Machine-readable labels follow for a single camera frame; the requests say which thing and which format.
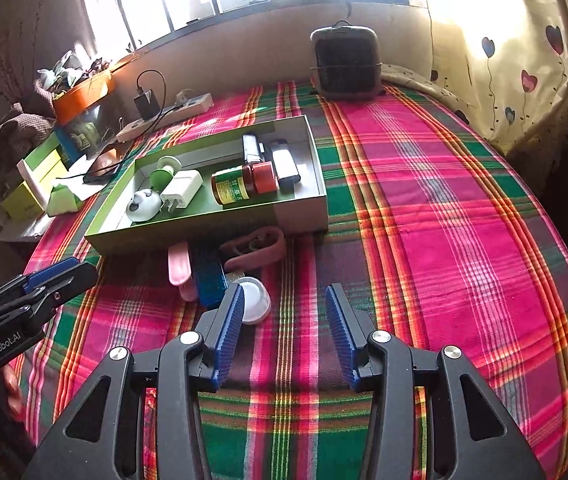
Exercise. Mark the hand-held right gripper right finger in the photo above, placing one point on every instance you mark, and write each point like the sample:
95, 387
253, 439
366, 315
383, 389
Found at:
341, 335

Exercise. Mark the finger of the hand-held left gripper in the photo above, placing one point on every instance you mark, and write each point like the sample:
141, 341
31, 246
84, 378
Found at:
51, 271
81, 275

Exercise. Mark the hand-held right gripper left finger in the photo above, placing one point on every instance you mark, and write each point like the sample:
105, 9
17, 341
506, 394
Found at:
229, 335

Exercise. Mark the white round jar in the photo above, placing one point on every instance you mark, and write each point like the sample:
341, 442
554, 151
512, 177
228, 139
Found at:
256, 300

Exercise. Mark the blue transparent plastic case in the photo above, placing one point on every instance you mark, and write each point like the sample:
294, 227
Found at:
209, 280

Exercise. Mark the pale pink plastic clip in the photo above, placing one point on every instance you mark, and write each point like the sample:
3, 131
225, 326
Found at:
179, 265

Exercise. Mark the white dome-shaped gadget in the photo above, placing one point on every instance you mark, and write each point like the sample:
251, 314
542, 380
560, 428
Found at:
144, 207

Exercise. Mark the green cardboard box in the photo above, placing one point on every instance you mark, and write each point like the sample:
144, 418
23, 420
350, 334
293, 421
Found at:
189, 232

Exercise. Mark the green suction cup holder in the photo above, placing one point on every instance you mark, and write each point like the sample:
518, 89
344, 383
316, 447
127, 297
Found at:
161, 180

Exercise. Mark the white charger adapter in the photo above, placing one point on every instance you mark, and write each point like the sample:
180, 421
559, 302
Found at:
181, 187

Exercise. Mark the brown bottle with red cap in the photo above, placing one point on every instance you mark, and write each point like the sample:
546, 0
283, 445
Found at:
231, 187

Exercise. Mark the silver black rectangular gadget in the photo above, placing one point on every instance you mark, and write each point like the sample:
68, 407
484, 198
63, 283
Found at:
284, 160

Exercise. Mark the black gadget with mesh side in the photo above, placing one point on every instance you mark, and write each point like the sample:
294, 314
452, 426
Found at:
251, 147

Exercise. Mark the white board shelf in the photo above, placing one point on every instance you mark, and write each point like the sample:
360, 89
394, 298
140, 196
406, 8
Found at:
24, 232

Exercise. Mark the light green tissue pack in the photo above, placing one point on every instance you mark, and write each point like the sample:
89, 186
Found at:
64, 200

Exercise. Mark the yellow-green carton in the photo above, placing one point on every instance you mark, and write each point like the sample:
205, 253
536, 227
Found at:
19, 202

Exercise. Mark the white cream tube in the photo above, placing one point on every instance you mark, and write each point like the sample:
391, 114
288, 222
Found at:
31, 180

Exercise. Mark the white paper sheet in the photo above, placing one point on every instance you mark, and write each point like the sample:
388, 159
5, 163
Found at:
76, 180

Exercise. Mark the black smartphone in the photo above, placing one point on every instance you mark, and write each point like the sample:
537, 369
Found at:
104, 165

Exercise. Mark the green carton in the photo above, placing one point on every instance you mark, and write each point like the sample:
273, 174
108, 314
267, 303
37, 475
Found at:
46, 155

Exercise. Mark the blue printed box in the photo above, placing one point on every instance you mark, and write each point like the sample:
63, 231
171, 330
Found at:
81, 135

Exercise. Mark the brown checked cloth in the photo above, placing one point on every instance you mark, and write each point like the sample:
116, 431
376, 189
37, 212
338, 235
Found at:
19, 130

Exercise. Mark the pink green plaid blanket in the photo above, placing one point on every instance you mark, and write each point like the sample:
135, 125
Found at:
439, 210

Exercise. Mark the orange plastic bin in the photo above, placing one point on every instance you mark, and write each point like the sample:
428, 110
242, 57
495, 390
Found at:
84, 97

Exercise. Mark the black charger brick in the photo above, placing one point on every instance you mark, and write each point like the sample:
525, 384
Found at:
146, 104

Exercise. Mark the orange tray with clutter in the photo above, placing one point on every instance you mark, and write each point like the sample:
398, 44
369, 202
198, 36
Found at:
64, 75

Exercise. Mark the white power strip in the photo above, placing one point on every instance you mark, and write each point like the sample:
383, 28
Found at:
189, 105

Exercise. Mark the white plug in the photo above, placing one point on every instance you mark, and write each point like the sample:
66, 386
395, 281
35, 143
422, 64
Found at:
182, 97

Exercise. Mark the beige patterned bedding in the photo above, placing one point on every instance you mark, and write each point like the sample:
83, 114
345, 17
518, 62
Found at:
414, 80

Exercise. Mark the grey black space heater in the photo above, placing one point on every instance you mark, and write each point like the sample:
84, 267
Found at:
344, 60

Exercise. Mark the cream curtain with hearts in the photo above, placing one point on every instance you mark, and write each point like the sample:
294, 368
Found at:
514, 35

